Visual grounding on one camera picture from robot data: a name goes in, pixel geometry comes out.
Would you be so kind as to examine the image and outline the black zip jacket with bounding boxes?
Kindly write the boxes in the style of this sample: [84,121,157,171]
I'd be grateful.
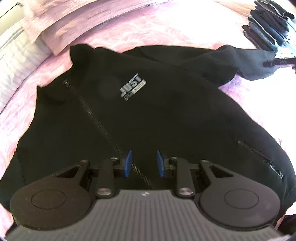
[1,44,295,216]

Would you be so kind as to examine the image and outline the denim folded jeans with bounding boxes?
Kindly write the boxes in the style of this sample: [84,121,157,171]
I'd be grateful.
[242,1,295,56]

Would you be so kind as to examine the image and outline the pink rose bed sheet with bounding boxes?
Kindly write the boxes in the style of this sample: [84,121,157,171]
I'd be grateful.
[0,0,296,230]

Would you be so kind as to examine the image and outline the lilac folded blanket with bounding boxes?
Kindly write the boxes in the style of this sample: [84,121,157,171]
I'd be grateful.
[21,0,164,55]

